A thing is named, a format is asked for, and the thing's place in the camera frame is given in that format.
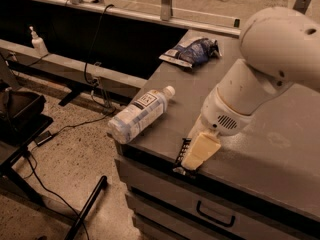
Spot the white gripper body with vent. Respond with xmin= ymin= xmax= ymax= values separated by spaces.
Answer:
xmin=201 ymin=87 xmax=253 ymax=136

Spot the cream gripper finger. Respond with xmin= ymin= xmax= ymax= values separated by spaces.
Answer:
xmin=181 ymin=132 xmax=221 ymax=170
xmin=187 ymin=115 xmax=209 ymax=139

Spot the black rxbar chocolate wrapper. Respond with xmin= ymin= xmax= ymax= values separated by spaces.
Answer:
xmin=172 ymin=138 xmax=198 ymax=178

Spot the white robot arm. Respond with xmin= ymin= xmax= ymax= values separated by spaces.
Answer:
xmin=179 ymin=7 xmax=320 ymax=171

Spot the blue chip bag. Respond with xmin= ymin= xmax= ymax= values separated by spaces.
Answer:
xmin=159 ymin=37 xmax=222 ymax=68

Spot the clear plastic water bottle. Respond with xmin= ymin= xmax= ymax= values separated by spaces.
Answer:
xmin=108 ymin=86 xmax=175 ymax=144

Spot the grey drawer cabinet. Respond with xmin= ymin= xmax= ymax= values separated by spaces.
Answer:
xmin=114 ymin=142 xmax=320 ymax=240

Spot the white pump sanitizer bottle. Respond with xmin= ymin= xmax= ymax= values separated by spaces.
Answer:
xmin=29 ymin=26 xmax=49 ymax=57

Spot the black drawer handle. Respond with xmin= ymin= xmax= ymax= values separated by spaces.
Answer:
xmin=196 ymin=201 xmax=236 ymax=228

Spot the grey metal upright bracket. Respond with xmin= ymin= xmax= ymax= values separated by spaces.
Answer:
xmin=160 ymin=0 xmax=172 ymax=21

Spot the black hanging cable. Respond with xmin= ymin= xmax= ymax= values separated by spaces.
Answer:
xmin=83 ymin=3 xmax=115 ymax=107

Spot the black floor cable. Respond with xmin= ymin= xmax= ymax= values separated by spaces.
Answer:
xmin=23 ymin=108 xmax=116 ymax=240

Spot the grey metal rail beam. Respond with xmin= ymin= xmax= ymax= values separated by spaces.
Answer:
xmin=0 ymin=40 xmax=146 ymax=99

